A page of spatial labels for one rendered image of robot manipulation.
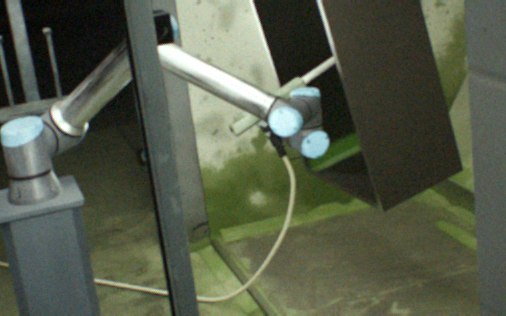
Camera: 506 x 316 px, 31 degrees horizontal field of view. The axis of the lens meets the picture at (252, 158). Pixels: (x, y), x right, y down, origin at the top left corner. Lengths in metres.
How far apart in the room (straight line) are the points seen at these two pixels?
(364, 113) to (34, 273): 1.27
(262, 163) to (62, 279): 1.29
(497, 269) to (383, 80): 1.77
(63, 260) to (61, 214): 0.17
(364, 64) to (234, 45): 1.12
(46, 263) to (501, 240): 2.17
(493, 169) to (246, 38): 2.81
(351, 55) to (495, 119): 1.75
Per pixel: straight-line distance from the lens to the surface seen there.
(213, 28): 4.04
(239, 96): 2.80
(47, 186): 3.29
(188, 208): 4.20
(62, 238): 3.29
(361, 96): 3.09
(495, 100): 1.32
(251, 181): 4.24
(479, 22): 1.33
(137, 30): 1.98
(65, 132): 3.34
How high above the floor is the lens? 1.68
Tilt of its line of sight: 18 degrees down
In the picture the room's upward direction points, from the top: 7 degrees counter-clockwise
